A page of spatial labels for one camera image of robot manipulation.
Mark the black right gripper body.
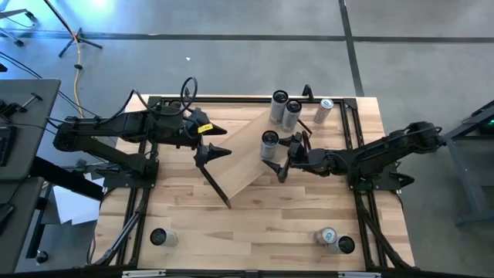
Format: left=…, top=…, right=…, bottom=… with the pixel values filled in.
left=287, top=133, right=329, bottom=171

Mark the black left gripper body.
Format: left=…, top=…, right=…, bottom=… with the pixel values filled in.
left=148, top=104, right=212, bottom=150

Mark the white beverage can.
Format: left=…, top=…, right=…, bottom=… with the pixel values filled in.
left=327, top=235, right=356, bottom=256
left=149, top=227, right=179, bottom=248
left=269, top=89, right=289, bottom=125
left=259, top=130, right=280, bottom=161
left=281, top=99, right=303, bottom=132

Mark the silver beverage can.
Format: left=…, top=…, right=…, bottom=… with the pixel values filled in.
left=313, top=98, right=335, bottom=125
left=312, top=226, right=339, bottom=246

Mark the white paper sheet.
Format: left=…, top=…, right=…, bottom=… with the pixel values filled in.
left=52, top=171, right=105, bottom=227

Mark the black tripod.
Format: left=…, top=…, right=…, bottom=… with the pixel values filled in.
left=42, top=0, right=104, bottom=59

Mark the grey desk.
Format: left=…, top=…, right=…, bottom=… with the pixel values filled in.
left=0, top=78, right=63, bottom=273

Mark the grey metal cart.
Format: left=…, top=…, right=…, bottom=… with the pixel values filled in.
left=443, top=99, right=494, bottom=227

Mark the black keyboard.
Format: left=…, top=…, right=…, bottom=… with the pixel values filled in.
left=0, top=125, right=19, bottom=168

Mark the black device with green light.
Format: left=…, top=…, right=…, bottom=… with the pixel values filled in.
left=476, top=115, right=494, bottom=136

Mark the wooden shelf with black frame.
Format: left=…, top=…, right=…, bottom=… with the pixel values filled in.
left=195, top=107, right=314, bottom=210

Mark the black looped cable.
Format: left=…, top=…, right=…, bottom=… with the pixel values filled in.
left=130, top=76, right=198, bottom=117

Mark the yellow floor cable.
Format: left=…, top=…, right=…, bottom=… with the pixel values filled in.
left=73, top=32, right=86, bottom=119

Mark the silver mounting bracket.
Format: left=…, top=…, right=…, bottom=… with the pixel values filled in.
left=337, top=270, right=382, bottom=278
left=121, top=270, right=167, bottom=278

